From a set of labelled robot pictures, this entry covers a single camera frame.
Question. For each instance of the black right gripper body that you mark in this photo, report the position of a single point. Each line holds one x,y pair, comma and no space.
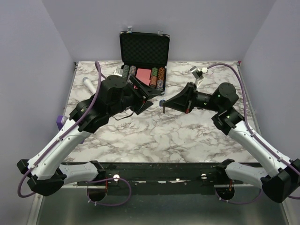
192,100

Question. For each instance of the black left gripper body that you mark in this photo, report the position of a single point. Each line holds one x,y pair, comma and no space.
133,98

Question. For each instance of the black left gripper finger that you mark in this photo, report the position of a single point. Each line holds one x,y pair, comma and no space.
145,106
141,88

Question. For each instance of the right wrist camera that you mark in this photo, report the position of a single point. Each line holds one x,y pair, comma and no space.
198,75

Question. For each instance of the purple metronome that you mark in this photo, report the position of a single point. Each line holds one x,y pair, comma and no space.
61,122

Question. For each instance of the white microphone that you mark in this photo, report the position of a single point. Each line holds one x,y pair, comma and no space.
88,83

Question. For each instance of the black poker chip case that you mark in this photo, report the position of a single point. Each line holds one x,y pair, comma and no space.
144,50

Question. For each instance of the blue plastic key tag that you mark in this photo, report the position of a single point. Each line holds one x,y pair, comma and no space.
161,102

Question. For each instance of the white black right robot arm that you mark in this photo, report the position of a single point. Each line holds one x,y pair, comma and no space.
279,175

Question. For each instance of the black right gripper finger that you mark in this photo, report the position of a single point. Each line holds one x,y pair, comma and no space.
175,105
182,97

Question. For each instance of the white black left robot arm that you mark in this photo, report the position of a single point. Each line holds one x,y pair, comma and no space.
46,171

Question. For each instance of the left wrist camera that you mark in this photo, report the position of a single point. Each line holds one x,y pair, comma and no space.
118,71

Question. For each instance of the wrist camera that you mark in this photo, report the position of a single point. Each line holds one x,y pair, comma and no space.
118,71
198,75

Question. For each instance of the red playing card deck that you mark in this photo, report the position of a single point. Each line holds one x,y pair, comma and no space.
143,75

